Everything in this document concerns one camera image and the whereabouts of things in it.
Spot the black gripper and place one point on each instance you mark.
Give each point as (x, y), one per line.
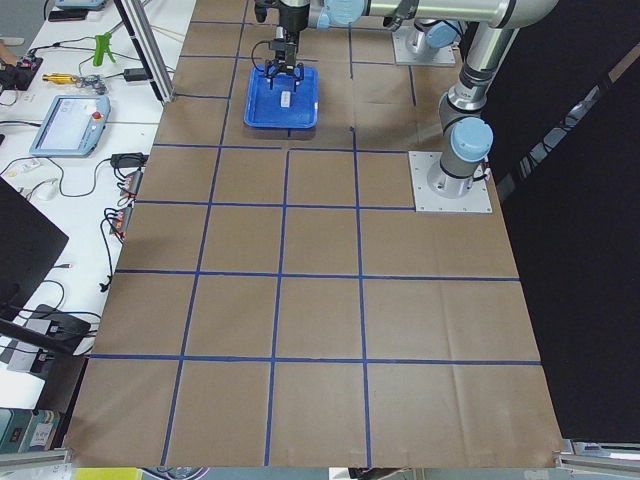
(291, 17)
(282, 67)

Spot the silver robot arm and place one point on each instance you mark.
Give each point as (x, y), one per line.
(439, 33)
(468, 139)

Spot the blue plastic tray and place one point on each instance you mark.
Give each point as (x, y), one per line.
(263, 108)

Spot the black power adapter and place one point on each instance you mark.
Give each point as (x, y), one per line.
(135, 75)

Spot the green clamp tool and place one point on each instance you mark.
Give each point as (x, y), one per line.
(102, 49)

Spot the blue teach pendant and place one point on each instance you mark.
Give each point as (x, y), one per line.
(91, 5)
(72, 127)

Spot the brown paper table cover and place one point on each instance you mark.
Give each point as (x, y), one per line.
(280, 302)

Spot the black monitor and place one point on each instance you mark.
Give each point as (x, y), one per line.
(30, 246)

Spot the aluminium frame post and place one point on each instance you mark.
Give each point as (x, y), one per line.
(139, 29)

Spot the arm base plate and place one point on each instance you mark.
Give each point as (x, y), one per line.
(436, 192)
(411, 48)

